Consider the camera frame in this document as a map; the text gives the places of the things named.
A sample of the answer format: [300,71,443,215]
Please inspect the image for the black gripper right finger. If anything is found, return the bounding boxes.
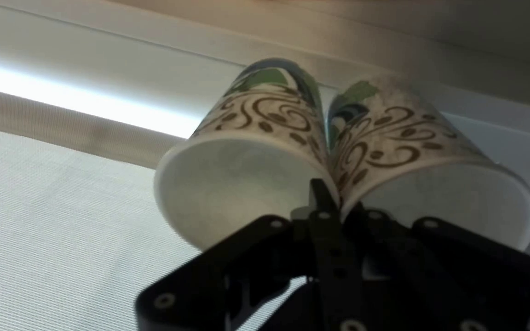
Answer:
[340,204,530,331]

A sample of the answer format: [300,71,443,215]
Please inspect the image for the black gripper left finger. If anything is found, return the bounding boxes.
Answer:
[134,176,344,331]

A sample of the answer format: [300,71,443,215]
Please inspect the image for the patterned paper cup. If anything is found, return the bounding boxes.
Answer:
[327,71,530,253]
[153,56,342,253]

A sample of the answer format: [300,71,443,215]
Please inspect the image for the white window sill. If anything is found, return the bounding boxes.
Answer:
[0,0,530,250]

